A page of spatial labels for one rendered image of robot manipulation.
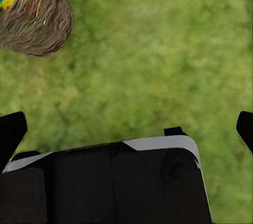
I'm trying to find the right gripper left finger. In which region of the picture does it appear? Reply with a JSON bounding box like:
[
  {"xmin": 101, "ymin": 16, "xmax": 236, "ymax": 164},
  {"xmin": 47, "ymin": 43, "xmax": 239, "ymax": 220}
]
[{"xmin": 0, "ymin": 111, "xmax": 27, "ymax": 175}]

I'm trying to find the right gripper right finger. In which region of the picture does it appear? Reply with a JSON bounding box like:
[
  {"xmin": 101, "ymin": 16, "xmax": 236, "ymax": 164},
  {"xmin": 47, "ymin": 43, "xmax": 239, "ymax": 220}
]
[{"xmin": 236, "ymin": 111, "xmax": 253, "ymax": 153}]

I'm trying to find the wicker basket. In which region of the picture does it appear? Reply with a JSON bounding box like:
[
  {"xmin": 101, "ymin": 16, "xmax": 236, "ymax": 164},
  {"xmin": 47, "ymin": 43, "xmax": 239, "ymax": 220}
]
[{"xmin": 0, "ymin": 0, "xmax": 74, "ymax": 57}]

